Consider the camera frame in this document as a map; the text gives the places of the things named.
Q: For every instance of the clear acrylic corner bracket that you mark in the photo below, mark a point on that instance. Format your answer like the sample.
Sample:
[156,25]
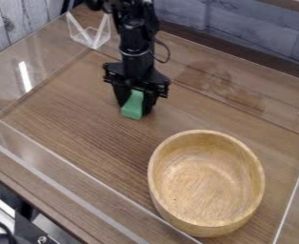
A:
[90,37]

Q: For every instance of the wooden bowl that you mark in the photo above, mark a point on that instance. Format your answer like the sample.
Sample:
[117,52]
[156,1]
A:
[206,182]

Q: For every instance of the green rectangular block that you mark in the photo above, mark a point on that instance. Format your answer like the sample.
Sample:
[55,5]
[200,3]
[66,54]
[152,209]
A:
[132,107]

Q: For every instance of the clear acrylic enclosure wall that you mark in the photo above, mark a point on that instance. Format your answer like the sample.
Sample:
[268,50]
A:
[74,158]

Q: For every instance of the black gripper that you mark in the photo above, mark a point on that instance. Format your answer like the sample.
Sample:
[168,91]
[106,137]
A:
[134,74]

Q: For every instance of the black metal table bracket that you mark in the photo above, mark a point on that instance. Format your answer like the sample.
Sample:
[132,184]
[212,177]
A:
[26,232]

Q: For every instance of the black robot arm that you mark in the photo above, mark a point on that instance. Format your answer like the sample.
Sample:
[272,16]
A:
[136,24]

